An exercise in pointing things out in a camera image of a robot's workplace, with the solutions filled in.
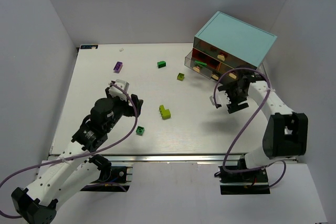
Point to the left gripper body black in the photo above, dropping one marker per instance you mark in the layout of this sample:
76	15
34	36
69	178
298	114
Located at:
127	107

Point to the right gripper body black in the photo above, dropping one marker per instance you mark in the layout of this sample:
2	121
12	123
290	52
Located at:
235	96

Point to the dark green square lego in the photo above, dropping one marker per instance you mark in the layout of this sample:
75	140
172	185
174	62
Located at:
140	130

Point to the lime L-shaped lego brick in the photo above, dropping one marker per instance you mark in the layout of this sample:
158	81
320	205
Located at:
165	113

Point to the transparent drawer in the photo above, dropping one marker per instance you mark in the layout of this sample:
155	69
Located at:
210	71
216	58

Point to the green lego brick top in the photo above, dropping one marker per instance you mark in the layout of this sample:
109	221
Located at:
161	64

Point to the lime small lego brick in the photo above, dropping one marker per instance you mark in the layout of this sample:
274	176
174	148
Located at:
180	77

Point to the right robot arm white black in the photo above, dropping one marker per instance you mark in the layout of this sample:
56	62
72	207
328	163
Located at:
286	132

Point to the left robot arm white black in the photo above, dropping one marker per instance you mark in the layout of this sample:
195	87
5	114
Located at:
79	164

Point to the purple lego brick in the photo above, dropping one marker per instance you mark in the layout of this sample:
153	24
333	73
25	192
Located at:
118	66

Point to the teal drawer cabinet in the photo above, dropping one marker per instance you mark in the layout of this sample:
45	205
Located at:
238	38

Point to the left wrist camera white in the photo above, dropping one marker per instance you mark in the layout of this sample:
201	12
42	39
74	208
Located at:
118	88

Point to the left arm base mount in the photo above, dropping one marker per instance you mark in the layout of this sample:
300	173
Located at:
112	178

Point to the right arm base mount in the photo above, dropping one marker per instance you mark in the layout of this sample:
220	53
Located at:
249	183

